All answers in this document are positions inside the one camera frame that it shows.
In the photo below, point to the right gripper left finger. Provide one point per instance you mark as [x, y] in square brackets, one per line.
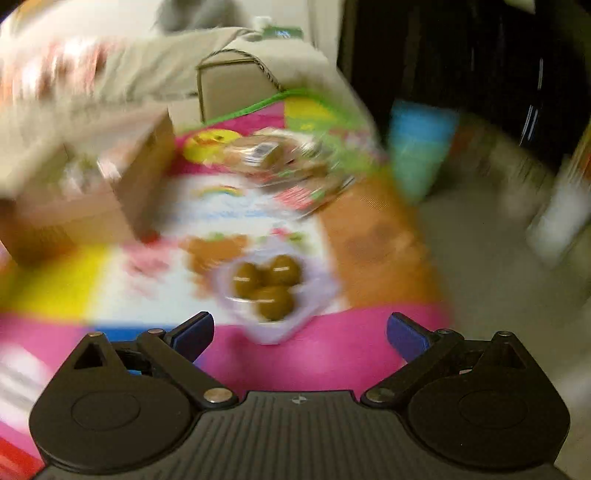
[172, 353]

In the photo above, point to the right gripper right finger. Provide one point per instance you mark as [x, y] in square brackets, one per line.
[429, 356]

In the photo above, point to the bag of brown eggs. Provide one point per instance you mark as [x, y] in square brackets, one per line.
[273, 292]

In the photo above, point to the pink cardboard gift box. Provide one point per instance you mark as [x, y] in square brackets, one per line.
[95, 183]

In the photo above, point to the red white snack packet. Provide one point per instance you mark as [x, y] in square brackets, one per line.
[309, 195]

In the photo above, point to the packaged sliced bread loaf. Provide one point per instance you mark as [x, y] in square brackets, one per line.
[266, 156]

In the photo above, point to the colourful cartoon play mat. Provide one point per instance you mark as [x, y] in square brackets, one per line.
[206, 217]

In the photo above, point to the white flower pot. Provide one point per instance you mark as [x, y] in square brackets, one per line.
[553, 231]

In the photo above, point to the teal plastic basin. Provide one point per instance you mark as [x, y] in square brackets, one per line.
[416, 169]

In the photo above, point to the blue plastic basin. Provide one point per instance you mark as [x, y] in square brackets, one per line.
[427, 125]

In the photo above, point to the beige sofa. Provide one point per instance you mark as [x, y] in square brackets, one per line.
[229, 77]

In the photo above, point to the pink baby clothes pile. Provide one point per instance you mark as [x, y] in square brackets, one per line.
[60, 66]

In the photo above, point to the green digital clock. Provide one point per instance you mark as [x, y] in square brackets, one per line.
[283, 32]

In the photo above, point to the grey neck pillow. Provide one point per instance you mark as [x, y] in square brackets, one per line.
[187, 15]

